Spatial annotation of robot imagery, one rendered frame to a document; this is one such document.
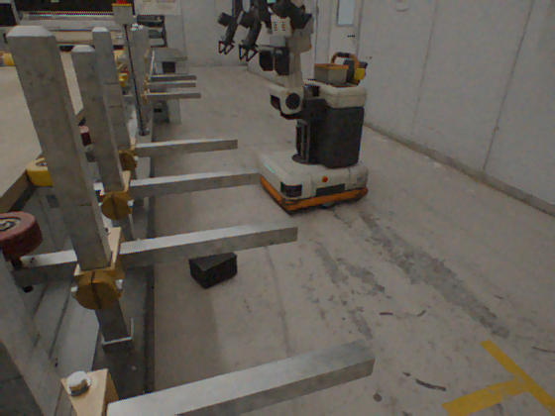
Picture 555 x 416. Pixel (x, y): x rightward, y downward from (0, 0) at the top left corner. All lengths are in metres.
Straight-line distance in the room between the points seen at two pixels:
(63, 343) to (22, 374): 0.52
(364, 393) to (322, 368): 1.00
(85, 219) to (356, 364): 0.36
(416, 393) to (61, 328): 1.15
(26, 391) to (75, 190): 0.25
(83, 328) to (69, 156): 0.43
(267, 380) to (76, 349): 0.45
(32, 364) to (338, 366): 0.28
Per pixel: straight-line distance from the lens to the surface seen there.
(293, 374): 0.40
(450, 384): 1.52
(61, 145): 0.45
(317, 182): 2.32
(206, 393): 0.39
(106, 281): 0.50
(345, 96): 2.29
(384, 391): 1.42
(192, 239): 0.55
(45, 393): 0.29
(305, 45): 2.33
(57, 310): 0.86
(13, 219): 0.59
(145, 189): 0.77
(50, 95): 0.44
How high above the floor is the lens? 1.14
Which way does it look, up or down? 28 degrees down
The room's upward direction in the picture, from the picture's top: 1 degrees clockwise
